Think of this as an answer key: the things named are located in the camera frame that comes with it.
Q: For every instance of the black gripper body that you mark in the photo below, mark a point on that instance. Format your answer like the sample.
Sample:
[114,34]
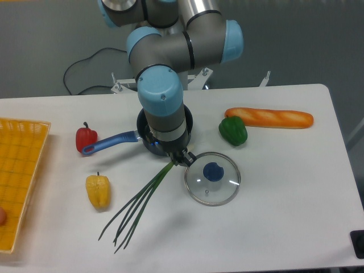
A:
[174,149]

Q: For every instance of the green onion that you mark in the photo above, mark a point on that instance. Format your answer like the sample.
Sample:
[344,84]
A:
[133,210]

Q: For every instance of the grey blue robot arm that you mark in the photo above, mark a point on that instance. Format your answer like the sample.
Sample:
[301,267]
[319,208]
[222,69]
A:
[172,37]

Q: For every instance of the glass lid with blue knob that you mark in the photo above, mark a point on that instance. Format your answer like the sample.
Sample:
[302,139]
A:
[213,179]

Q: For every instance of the green bell pepper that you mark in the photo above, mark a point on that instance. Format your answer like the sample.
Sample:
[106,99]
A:
[233,130]

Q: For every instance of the baguette bread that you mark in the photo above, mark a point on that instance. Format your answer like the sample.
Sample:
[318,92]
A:
[280,119]

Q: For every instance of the yellow bell pepper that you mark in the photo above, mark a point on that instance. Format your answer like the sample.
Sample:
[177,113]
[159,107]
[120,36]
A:
[99,191]

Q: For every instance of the red bell pepper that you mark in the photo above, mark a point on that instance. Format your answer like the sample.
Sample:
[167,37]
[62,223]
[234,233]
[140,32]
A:
[85,136]

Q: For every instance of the yellow woven basket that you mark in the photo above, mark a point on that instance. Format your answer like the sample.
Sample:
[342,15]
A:
[22,143]

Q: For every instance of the black object at table corner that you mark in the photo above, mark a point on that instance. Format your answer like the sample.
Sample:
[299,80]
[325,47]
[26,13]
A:
[357,239]

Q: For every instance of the dark pot with blue handle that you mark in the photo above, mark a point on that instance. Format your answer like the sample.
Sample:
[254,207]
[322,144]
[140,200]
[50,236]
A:
[143,133]

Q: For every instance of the white table clamp bracket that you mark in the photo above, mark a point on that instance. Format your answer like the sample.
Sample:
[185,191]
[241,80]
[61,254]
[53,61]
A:
[265,80]

